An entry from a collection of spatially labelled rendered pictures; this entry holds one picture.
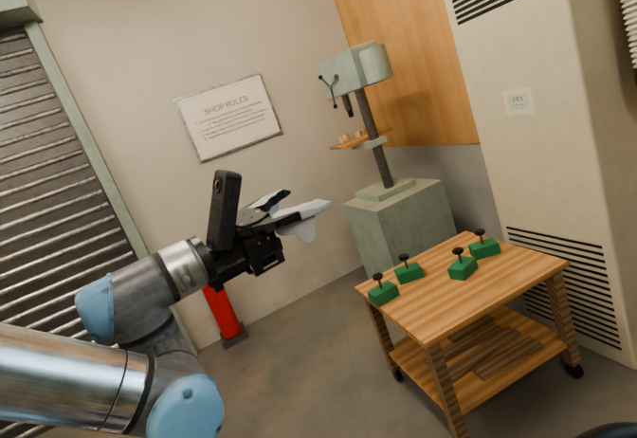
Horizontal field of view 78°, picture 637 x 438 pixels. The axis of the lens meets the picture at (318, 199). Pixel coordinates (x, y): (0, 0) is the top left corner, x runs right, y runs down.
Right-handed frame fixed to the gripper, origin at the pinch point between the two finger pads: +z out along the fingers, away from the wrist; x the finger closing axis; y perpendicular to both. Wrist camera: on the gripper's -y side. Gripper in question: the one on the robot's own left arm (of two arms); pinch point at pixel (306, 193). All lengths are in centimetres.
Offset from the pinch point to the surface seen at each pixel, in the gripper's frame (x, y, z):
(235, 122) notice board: -214, 10, 74
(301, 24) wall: -209, -42, 146
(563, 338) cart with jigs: -11, 106, 97
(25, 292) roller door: -235, 67, -84
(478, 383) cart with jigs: -24, 110, 61
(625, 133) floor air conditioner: -2, 32, 128
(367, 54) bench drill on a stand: -105, -13, 111
